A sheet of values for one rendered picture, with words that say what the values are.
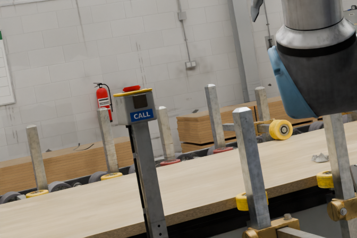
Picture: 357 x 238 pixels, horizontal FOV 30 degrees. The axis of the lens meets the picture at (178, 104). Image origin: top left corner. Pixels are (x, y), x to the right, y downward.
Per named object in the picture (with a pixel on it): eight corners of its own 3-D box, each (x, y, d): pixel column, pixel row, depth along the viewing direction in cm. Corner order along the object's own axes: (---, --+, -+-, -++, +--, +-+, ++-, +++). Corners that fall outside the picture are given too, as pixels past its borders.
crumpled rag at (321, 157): (340, 158, 200) (338, 150, 200) (320, 163, 199) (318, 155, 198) (325, 155, 209) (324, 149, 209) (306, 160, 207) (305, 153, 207)
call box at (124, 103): (158, 122, 146) (152, 87, 145) (128, 128, 143) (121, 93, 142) (147, 122, 152) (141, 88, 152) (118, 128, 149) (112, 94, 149)
